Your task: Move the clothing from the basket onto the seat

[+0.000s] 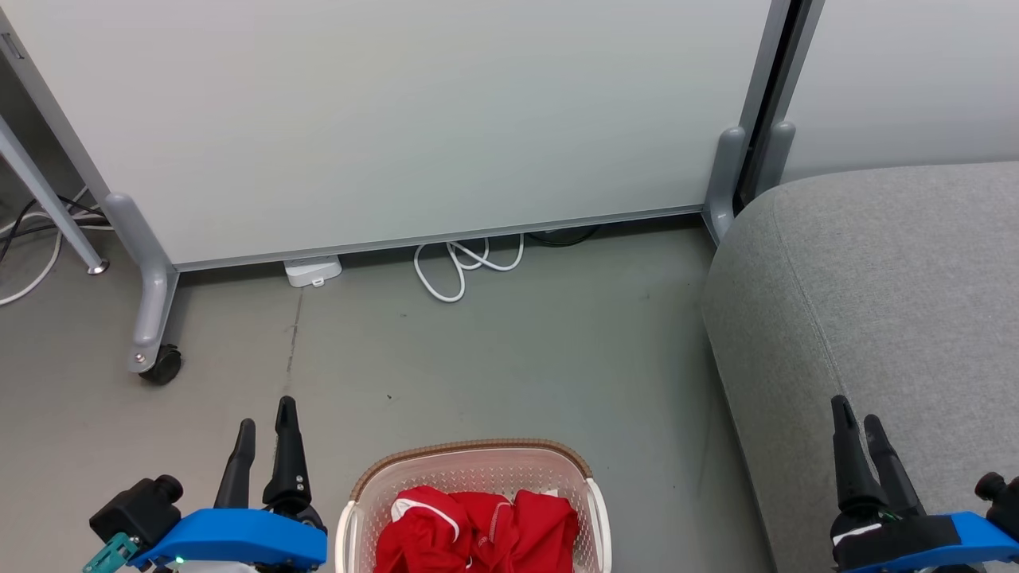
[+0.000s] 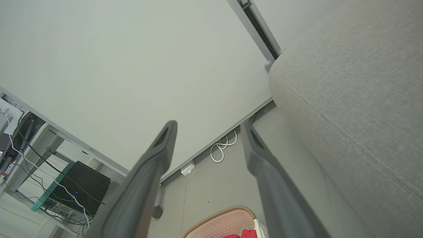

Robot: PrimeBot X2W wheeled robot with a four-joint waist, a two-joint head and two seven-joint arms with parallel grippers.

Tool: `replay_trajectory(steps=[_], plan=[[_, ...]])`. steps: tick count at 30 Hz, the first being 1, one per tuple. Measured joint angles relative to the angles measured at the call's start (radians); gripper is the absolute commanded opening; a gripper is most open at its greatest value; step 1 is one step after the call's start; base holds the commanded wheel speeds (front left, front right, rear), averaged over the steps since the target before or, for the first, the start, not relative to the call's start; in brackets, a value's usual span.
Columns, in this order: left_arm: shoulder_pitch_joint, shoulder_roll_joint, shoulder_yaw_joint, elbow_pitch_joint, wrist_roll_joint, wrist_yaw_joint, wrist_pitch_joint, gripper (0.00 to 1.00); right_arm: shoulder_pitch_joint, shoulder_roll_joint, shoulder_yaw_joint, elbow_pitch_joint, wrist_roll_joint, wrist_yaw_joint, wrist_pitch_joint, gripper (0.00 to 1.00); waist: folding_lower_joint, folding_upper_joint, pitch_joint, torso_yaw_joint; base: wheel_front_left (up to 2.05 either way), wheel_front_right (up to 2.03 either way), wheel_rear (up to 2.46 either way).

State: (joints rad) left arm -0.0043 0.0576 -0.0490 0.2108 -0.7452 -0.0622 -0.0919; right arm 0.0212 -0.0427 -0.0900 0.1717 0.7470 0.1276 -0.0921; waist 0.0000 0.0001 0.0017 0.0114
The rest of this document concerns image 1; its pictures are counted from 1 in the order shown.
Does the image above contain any white floor cable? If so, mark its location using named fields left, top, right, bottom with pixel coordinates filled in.
left=0, top=187, right=114, bottom=308

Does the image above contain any red garment with white trim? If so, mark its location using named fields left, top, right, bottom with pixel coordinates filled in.
left=374, top=485, right=478, bottom=573

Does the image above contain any white partition panel grey frame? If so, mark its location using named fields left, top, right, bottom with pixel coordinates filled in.
left=0, top=0, right=795, bottom=375

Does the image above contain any plain red garment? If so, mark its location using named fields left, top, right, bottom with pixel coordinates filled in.
left=450, top=489, right=580, bottom=573

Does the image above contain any narrow white partition panel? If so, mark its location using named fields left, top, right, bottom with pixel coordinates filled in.
left=752, top=0, right=1019, bottom=201

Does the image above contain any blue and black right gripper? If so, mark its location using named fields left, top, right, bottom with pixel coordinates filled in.
left=830, top=395, right=1019, bottom=573

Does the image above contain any thin black floor cable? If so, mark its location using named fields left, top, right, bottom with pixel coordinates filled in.
left=527, top=225, right=600, bottom=248

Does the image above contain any grey metal table leg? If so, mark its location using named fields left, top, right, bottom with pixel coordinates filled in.
left=0, top=115, right=111, bottom=276

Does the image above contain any blue and white left gripper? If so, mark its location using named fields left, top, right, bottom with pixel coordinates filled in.
left=131, top=396, right=328, bottom=573

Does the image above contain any teal camera connector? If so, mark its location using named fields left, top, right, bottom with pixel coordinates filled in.
left=82, top=533, right=141, bottom=573

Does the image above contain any white coiled cable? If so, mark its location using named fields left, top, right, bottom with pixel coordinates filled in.
left=412, top=233, right=526, bottom=305

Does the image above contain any black caster wheel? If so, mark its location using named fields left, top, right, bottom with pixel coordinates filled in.
left=139, top=344, right=183, bottom=387

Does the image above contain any white plastic laundry basket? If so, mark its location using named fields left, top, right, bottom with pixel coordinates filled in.
left=334, top=439, right=613, bottom=573

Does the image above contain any grey fabric sofa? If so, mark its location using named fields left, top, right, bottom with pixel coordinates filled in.
left=701, top=162, right=1019, bottom=573

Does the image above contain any white power adapter box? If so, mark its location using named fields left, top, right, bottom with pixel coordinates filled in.
left=283, top=255, right=344, bottom=289

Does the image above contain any black floor cable bundle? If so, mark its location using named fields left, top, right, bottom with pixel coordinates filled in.
left=0, top=195, right=106, bottom=265

